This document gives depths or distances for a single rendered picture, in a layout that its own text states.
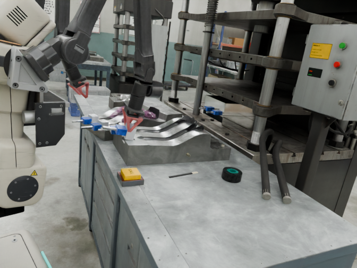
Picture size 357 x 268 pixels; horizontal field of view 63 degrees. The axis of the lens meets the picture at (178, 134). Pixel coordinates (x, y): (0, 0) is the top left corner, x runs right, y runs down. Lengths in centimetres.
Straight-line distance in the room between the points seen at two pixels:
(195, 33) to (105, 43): 266
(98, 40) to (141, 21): 735
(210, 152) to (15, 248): 102
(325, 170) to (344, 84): 78
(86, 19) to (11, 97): 36
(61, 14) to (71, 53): 49
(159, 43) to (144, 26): 450
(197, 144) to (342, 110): 64
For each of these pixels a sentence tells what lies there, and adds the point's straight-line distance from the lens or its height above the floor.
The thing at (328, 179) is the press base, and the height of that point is 58.
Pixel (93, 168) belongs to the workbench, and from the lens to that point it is 193.
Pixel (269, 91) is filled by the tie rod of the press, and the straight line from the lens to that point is 159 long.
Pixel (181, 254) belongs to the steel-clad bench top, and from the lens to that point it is 79.
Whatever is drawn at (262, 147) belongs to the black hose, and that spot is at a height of 90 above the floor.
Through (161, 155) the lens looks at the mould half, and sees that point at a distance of 123.
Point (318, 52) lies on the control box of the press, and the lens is 156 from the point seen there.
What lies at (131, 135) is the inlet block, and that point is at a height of 91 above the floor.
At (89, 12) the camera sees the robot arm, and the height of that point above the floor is 135.
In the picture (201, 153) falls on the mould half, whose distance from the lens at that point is 132.
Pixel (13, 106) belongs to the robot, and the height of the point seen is 102.
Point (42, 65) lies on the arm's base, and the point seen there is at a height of 119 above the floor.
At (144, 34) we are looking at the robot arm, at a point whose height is 131.
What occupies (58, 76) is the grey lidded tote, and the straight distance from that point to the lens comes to 780.
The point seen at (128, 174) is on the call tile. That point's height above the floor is 84.
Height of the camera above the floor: 130
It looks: 17 degrees down
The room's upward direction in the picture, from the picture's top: 8 degrees clockwise
